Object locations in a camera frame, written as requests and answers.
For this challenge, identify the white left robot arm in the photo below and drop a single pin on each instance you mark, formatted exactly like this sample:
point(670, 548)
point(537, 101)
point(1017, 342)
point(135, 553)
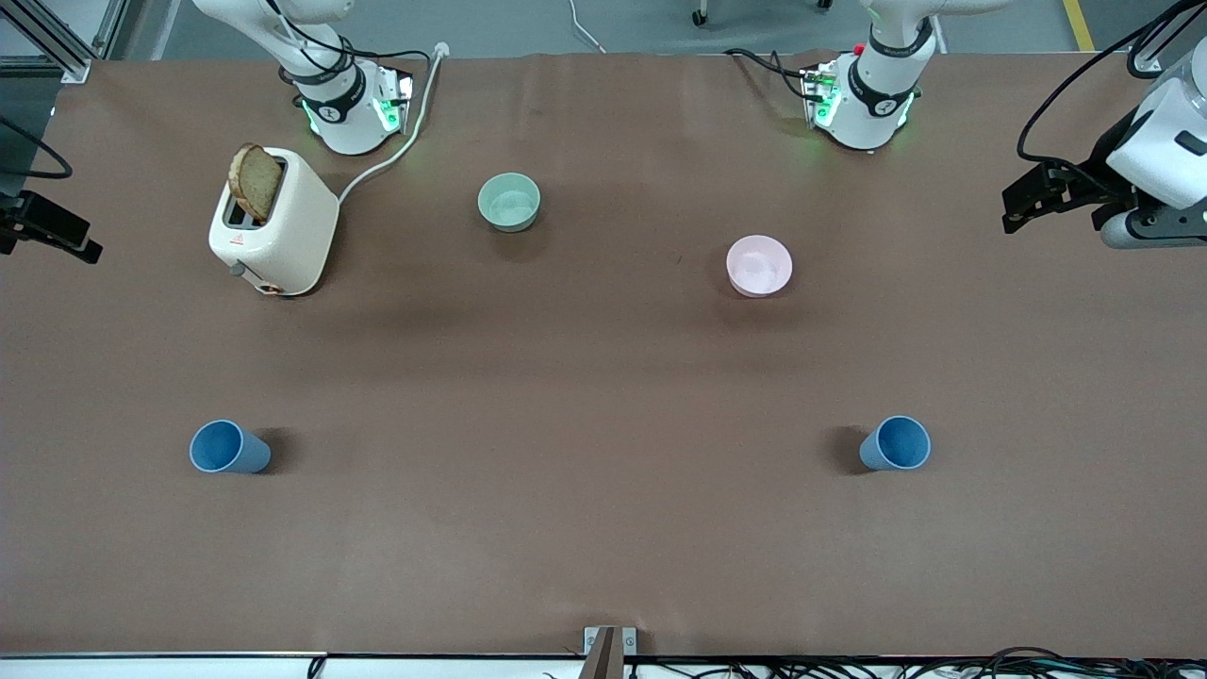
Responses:
point(872, 106)

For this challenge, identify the black caster wheel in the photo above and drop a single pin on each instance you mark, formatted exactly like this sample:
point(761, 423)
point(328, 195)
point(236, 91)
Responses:
point(701, 16)

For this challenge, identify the brown bread slice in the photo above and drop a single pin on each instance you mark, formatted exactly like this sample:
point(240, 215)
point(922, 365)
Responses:
point(255, 182)

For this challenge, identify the aluminium profile frame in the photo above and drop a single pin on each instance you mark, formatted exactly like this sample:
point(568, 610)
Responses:
point(66, 42)

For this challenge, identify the brown table cover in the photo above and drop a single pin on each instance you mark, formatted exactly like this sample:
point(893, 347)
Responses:
point(603, 377)

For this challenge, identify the metal bracket with post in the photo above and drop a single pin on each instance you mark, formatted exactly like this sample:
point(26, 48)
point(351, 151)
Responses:
point(606, 651)

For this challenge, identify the cream white toaster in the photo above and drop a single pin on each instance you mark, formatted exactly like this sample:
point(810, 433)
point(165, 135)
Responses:
point(281, 236)

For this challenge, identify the blue ribbed plastic cup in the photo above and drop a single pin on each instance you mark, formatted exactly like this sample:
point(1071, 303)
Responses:
point(226, 447)
point(898, 443)

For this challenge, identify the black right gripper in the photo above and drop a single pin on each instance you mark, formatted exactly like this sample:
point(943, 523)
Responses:
point(11, 219)

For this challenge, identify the green bowl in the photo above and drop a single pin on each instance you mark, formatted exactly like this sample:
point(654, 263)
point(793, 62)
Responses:
point(509, 202)

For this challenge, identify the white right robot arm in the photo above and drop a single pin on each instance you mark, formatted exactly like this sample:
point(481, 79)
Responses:
point(347, 121)

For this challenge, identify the pink bowl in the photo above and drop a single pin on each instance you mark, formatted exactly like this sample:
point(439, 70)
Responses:
point(759, 265)

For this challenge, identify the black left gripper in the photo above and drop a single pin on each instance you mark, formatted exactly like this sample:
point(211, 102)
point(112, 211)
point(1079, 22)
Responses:
point(1097, 176)

